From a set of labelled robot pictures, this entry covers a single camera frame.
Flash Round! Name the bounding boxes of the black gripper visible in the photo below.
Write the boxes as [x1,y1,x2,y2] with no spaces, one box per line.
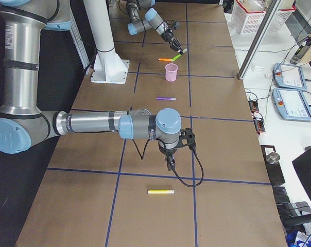
[161,28,184,54]
[158,144,177,171]

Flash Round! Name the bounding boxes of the green highlighter pen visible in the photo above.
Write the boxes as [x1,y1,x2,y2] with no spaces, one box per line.
[171,48,187,62]

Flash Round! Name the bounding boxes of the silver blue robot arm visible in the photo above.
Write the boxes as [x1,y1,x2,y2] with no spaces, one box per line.
[125,1,187,55]
[0,1,183,170]

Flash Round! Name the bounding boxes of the orange highlighter pen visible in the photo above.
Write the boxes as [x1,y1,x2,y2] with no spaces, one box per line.
[158,58,173,62]

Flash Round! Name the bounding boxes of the pink mesh pen holder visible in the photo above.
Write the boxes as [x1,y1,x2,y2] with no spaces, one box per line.
[165,63,178,82]

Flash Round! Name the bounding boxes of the yellow highlighter pen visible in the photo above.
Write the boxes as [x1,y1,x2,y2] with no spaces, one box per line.
[147,190,175,195]

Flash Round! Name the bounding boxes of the purple highlighter pen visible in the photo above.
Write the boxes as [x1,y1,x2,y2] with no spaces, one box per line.
[156,97,176,101]

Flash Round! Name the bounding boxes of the red white plastic basket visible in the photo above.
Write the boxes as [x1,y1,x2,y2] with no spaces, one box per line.
[231,1,266,34]

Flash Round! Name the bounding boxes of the left black power strip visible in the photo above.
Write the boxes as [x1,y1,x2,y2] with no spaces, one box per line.
[248,99,259,113]

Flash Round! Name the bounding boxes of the black power strip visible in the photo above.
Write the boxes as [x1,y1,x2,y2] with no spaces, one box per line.
[248,99,259,113]
[253,117,266,134]

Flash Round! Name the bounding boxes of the right black power strip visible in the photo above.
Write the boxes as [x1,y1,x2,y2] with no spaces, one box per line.
[253,117,266,134]

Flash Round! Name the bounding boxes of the metal cup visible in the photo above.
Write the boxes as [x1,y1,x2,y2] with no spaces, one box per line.
[265,152,281,165]

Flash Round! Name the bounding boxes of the far blue teach pendant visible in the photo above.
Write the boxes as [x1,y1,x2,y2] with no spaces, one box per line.
[273,63,307,91]

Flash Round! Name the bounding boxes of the blue teach pendant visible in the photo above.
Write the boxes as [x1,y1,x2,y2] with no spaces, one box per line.
[273,63,307,91]
[272,88,311,122]

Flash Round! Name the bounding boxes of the near blue teach pendant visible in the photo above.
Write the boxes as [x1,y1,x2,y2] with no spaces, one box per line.
[272,88,311,122]

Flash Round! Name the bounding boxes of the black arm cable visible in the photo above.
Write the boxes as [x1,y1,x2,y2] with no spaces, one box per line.
[132,138,204,187]

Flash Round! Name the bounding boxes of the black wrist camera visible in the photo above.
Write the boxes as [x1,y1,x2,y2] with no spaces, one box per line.
[177,128,196,151]
[170,21,180,30]

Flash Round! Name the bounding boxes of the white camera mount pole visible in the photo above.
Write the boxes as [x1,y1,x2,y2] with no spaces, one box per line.
[83,0,129,84]

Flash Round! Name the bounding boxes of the aluminium frame post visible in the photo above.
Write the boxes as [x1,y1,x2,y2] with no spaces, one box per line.
[237,0,282,80]

